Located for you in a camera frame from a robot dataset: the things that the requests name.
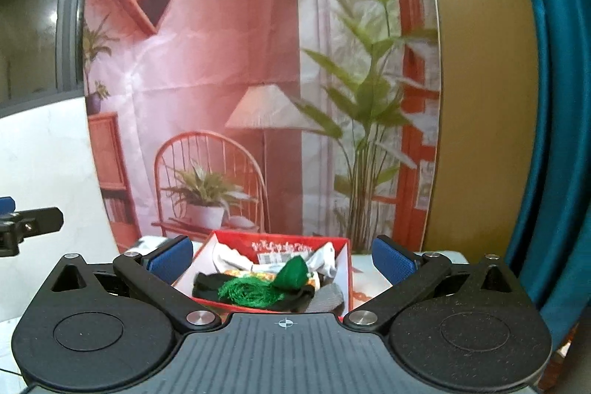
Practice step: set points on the printed cartoon tablecloth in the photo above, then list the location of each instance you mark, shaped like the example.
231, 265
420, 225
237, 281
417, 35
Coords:
364, 283

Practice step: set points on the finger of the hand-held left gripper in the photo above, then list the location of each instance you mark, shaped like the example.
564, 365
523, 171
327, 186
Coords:
44, 221
6, 204

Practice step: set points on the black cloth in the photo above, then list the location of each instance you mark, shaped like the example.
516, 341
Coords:
207, 285

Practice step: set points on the green tasselled ornament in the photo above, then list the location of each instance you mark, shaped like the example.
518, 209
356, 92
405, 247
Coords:
291, 274

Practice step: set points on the teal curtain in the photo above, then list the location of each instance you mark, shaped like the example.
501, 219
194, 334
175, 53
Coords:
558, 98

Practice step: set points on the wooden panel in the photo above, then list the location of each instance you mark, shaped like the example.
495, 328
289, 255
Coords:
480, 98

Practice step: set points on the printed room scene backdrop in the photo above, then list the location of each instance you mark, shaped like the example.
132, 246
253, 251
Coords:
231, 52

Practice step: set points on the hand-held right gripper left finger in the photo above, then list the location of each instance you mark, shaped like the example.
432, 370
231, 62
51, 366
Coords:
171, 259

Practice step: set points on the red cardboard box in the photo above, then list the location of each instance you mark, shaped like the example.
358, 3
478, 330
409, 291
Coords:
277, 245

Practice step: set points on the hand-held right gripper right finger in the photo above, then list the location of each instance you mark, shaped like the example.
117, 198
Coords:
393, 261

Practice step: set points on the grey cloth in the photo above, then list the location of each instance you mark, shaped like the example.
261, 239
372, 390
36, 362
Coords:
328, 299

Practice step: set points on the dark window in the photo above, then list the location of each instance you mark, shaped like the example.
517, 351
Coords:
32, 6

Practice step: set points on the white cloth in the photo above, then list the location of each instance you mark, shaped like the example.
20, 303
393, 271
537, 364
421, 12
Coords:
226, 258

